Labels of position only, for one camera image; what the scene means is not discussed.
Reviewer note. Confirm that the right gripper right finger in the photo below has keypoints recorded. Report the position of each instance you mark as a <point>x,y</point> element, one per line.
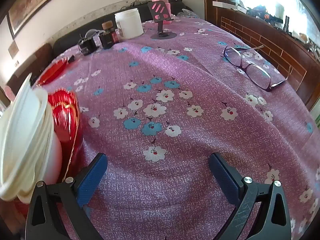
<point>273,218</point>

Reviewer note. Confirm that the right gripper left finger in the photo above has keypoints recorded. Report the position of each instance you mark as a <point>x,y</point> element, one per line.
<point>44,220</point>

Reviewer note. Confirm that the cream plastic bowl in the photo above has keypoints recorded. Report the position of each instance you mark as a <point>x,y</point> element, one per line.
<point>30,149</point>

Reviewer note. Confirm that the large red glass plate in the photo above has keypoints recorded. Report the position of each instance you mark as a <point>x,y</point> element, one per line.
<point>67,126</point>

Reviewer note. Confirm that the purple floral tablecloth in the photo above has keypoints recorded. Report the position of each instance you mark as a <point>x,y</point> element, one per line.
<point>159,108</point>

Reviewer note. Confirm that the small red glass dish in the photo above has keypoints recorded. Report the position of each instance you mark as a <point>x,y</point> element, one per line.
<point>53,72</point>

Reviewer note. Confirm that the brick pattern wooden counter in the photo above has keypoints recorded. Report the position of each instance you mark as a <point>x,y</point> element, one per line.
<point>280,49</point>

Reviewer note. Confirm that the black ink bottle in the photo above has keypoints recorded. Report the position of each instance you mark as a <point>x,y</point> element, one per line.
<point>87,45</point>

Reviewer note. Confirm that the dark jar with red label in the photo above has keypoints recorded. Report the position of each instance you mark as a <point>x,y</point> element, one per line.
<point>108,37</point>

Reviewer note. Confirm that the white plastic jar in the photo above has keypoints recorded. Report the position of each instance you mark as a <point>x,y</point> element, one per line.
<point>129,24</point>

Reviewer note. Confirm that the black phone stand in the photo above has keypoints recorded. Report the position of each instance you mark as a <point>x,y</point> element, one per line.
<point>160,13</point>

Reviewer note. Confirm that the purple frame eyeglasses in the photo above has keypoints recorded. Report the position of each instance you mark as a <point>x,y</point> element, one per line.
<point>256,74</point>

